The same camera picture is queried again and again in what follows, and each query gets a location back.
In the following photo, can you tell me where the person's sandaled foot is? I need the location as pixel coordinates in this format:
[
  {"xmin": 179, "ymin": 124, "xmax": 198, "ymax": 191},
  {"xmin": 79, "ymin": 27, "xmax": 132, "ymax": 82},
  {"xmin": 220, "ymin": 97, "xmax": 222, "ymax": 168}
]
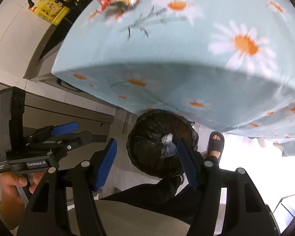
[{"xmin": 207, "ymin": 132, "xmax": 225, "ymax": 163}]

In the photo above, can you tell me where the blue daisy tablecloth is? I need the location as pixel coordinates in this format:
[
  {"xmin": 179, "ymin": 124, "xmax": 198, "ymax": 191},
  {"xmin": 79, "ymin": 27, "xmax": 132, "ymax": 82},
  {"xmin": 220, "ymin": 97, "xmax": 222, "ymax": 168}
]
[{"xmin": 52, "ymin": 0, "xmax": 295, "ymax": 156}]

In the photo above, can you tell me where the person's left hand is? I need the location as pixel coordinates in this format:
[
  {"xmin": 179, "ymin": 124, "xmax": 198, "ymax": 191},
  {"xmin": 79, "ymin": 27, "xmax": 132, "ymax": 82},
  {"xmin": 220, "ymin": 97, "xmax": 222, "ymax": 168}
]
[{"xmin": 0, "ymin": 171, "xmax": 45, "ymax": 204}]

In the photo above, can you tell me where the yellow dish soap bottle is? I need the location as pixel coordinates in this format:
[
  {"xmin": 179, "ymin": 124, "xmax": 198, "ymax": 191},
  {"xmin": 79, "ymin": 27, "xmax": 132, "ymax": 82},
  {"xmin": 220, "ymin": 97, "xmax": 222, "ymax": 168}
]
[{"xmin": 28, "ymin": 0, "xmax": 70, "ymax": 26}]

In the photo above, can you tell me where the black lined trash bin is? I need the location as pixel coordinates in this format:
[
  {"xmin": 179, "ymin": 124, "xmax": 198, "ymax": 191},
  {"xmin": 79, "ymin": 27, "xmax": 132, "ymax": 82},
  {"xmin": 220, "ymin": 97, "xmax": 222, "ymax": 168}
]
[{"xmin": 126, "ymin": 109, "xmax": 199, "ymax": 178}]

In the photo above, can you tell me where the clear plastic bag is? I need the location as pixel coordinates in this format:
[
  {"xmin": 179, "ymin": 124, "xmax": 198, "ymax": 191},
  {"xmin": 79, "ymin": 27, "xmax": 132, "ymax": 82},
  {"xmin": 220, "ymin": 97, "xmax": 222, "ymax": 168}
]
[{"xmin": 160, "ymin": 133, "xmax": 177, "ymax": 159}]

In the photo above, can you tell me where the black kitchen sink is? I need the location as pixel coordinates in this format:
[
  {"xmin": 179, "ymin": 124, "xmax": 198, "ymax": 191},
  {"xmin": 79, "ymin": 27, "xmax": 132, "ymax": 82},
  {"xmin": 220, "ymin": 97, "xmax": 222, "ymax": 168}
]
[{"xmin": 23, "ymin": 4, "xmax": 87, "ymax": 80}]

